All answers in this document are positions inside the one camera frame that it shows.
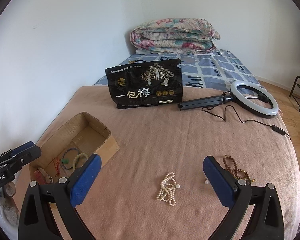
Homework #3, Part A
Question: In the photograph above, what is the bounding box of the black tripod handle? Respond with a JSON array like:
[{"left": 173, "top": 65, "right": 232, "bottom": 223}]
[{"left": 178, "top": 93, "right": 236, "bottom": 111}]

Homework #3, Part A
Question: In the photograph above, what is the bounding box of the folded floral quilt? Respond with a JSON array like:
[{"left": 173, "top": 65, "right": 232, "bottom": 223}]
[{"left": 130, "top": 18, "right": 221, "bottom": 54}]

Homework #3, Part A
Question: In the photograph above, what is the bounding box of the black snack bag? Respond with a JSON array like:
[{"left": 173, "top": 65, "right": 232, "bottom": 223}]
[{"left": 106, "top": 59, "right": 183, "bottom": 109}]

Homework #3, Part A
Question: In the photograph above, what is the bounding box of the brown bead mala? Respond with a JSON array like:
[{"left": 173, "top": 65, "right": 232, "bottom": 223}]
[{"left": 223, "top": 155, "right": 255, "bottom": 185}]

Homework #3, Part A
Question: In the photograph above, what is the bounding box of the blue checked bed sheet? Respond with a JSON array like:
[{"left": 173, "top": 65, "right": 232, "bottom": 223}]
[{"left": 92, "top": 48, "right": 262, "bottom": 90}]

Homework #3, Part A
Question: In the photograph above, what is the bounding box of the cream bead bracelet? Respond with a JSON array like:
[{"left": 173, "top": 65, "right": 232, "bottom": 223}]
[{"left": 72, "top": 152, "right": 90, "bottom": 170}]

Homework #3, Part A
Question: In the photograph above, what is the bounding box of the left white gloved hand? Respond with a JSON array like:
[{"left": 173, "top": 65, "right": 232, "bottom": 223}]
[{"left": 0, "top": 181, "right": 19, "bottom": 230}]

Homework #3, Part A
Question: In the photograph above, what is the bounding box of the white ring light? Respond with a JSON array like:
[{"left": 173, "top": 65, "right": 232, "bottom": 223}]
[{"left": 230, "top": 81, "right": 279, "bottom": 119}]

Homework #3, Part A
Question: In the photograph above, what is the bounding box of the white pearl necklace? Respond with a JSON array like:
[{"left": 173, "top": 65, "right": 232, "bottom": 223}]
[{"left": 156, "top": 171, "right": 181, "bottom": 207}]

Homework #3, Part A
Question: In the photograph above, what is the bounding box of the red watch strap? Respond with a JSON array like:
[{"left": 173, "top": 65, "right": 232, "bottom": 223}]
[{"left": 34, "top": 168, "right": 55, "bottom": 185}]

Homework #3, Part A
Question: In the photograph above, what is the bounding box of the green jade pendant red cord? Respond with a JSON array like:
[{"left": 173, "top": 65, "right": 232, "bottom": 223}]
[{"left": 52, "top": 156, "right": 71, "bottom": 178}]

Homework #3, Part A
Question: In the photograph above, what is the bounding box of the black bangle ring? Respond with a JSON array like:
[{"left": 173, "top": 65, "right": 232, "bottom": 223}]
[{"left": 62, "top": 148, "right": 80, "bottom": 169}]

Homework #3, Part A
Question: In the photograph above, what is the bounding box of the open cardboard box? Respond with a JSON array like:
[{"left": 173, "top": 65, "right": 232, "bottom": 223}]
[{"left": 29, "top": 112, "right": 119, "bottom": 182}]

